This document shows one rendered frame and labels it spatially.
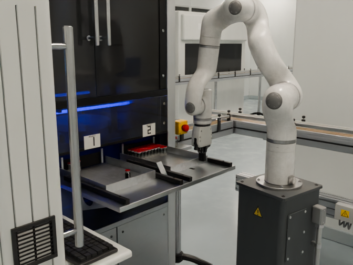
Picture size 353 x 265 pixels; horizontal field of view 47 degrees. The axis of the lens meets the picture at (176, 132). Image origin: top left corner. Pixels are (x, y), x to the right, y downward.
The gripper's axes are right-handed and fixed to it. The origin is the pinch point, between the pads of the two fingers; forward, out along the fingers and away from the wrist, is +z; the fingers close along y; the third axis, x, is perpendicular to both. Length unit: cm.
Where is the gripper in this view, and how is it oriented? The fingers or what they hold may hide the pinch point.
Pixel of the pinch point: (202, 156)
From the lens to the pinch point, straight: 191.5
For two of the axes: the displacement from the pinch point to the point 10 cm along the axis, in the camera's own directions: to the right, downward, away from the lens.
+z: 0.1, 9.8, 2.1
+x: 7.3, 1.3, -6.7
